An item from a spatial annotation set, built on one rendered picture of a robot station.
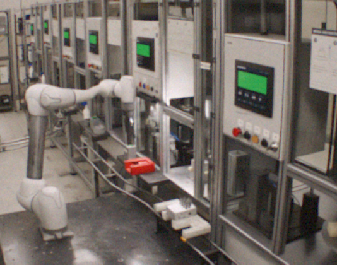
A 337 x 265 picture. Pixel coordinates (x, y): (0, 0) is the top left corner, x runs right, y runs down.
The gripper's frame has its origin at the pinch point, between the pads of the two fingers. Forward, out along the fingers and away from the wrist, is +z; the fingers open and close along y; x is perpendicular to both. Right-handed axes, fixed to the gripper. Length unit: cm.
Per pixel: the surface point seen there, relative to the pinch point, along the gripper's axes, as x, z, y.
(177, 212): 8, 14, -82
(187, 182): -17, 16, -47
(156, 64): -10, -51, -23
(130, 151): 0.8, 7.0, -3.9
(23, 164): 39, 107, 282
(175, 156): -22.8, 9.1, -20.2
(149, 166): -4.3, 11.7, -22.1
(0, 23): 27, -67, 596
